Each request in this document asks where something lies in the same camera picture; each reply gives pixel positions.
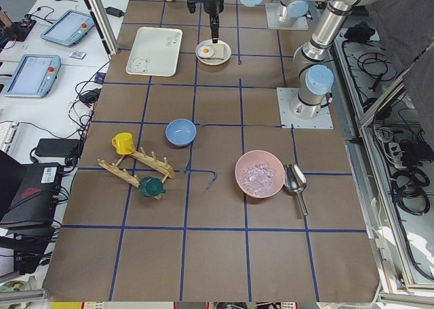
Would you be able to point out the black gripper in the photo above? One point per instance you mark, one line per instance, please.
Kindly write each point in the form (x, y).
(212, 5)

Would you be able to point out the white round plate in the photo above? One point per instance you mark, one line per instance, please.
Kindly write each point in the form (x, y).
(227, 53)

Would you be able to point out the bread slice bottom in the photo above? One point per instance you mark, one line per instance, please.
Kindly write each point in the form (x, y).
(219, 52)

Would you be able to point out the fried egg toy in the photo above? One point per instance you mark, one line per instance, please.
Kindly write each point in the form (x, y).
(205, 51)

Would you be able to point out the white bear tray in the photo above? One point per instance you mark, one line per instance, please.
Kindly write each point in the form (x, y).
(155, 52)

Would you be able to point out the blue bowl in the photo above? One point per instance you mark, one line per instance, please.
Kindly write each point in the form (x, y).
(180, 132)

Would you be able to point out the teach pendant far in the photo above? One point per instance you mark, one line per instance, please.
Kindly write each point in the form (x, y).
(69, 28)

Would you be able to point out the teach pendant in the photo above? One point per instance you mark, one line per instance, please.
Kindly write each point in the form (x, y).
(34, 76)
(69, 28)

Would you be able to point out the black cloth bundle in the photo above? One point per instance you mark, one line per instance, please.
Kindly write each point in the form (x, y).
(360, 33)

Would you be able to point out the yellow mug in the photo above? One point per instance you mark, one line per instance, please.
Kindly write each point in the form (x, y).
(124, 143)

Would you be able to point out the pink bowl with ice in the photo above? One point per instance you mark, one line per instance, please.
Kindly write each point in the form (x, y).
(259, 174)

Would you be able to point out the dark green mug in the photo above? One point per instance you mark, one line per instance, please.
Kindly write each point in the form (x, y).
(151, 187)

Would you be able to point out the metal scoop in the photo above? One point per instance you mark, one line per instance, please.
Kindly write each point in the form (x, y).
(295, 182)

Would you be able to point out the teach pendant near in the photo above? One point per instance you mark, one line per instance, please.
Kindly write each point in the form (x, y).
(34, 76)

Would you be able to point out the black power adapter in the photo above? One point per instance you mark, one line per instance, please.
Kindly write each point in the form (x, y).
(48, 147)

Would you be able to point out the white power strip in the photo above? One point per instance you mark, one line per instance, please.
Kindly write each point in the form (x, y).
(395, 155)

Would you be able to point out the white keyboard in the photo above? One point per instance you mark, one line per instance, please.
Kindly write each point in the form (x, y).
(10, 133)

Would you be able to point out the black red computer box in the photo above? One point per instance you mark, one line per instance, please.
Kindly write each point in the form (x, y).
(27, 193)

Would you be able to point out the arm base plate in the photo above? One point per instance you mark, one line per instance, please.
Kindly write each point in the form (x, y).
(287, 17)
(294, 114)

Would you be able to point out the aluminium frame post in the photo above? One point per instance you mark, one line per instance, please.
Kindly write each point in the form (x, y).
(101, 21)

